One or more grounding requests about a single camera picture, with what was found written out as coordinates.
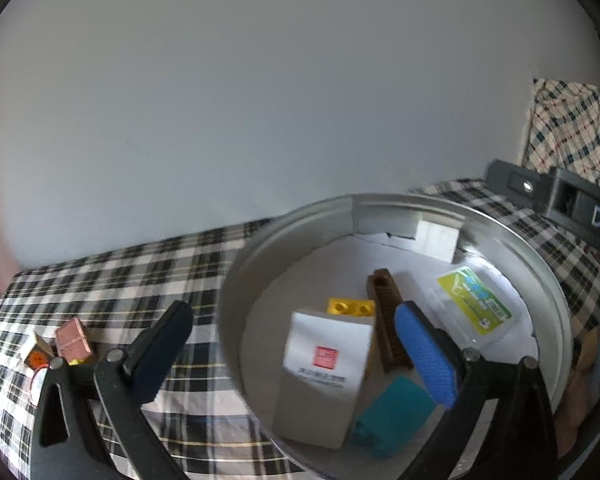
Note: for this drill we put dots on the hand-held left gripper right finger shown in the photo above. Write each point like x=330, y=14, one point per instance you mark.
x=422, y=355

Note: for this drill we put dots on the beige plaid draped cloth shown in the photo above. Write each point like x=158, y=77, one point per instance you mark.
x=570, y=125

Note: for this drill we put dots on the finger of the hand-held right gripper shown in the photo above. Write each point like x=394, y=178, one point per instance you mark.
x=520, y=185

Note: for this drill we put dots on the round blue metal tin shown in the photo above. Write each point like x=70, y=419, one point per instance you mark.
x=260, y=280

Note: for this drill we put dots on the yellow toy block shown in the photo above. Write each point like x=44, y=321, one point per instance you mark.
x=350, y=306

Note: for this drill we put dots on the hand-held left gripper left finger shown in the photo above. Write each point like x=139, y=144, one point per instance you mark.
x=157, y=360

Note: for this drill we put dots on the red tape roll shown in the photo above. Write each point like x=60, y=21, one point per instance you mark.
x=40, y=377

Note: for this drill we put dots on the clear floss pick box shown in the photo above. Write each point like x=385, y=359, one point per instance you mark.
x=472, y=300

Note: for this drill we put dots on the white toy block orange face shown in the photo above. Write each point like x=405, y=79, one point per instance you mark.
x=37, y=350

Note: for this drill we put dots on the yellow cube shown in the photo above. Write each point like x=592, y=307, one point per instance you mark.
x=80, y=361

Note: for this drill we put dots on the brown rectangular case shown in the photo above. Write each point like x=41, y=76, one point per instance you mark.
x=75, y=337

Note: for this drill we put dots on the brown ridged toy brick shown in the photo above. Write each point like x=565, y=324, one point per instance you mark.
x=382, y=310

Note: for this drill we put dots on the white charger plug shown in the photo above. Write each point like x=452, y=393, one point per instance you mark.
x=435, y=240

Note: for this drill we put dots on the teal bear toy block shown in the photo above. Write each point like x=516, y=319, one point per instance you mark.
x=395, y=412

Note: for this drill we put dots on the white cardboard box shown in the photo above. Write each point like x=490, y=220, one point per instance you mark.
x=320, y=390

